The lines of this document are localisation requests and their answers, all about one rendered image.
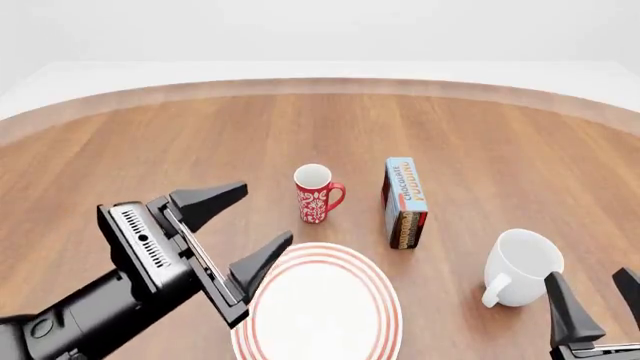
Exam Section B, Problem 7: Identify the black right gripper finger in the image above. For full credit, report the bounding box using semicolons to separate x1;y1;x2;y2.
612;266;640;331
543;270;607;350

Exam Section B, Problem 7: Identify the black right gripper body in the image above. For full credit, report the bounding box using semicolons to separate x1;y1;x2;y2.
548;339;640;360

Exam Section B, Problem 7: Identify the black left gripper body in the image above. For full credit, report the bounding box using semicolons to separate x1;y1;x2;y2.
96;194;250;330

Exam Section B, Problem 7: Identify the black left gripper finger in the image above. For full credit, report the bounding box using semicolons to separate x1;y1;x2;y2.
228;229;295;304
168;180;250;234

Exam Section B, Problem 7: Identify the white mug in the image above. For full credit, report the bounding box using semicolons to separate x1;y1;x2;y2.
480;228;566;309

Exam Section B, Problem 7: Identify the white plate with red rings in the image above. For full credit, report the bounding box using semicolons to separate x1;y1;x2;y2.
230;241;404;360

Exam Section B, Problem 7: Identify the red patterned tall mug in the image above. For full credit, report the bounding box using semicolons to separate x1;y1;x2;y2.
293;162;347;225

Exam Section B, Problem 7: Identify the chocolate pudding box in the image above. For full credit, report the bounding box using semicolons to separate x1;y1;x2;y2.
380;156;430;251

